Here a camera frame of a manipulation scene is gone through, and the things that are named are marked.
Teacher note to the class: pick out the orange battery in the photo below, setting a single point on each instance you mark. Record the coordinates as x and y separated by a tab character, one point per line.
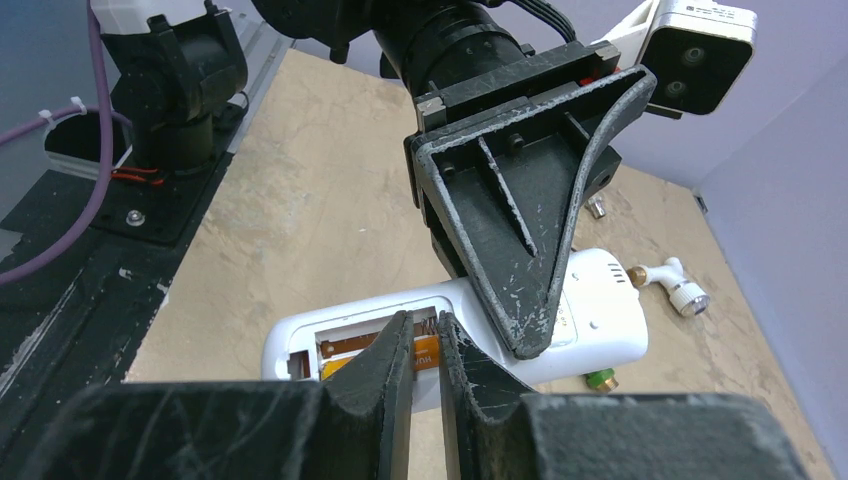
426	357

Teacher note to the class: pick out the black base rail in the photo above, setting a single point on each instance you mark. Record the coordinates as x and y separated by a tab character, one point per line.
80	321

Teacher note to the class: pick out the white remote control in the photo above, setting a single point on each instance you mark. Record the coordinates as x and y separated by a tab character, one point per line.
599	324

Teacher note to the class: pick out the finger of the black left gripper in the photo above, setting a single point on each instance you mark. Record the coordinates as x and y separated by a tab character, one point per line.
518	175
448	239

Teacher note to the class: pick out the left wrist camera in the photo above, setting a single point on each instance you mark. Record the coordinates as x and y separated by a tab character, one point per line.
696	49

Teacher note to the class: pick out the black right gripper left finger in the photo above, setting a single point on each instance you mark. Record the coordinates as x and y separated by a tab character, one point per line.
354	425

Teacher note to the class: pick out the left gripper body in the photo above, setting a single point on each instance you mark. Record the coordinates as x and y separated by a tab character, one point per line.
572	65

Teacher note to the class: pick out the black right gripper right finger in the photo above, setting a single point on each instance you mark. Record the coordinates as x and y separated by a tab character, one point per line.
497	427

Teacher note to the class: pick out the green plastic faucet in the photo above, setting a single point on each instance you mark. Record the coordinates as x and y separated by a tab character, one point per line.
601	381

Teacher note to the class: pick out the small silver fitting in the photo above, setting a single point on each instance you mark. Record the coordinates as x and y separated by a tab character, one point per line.
596	206

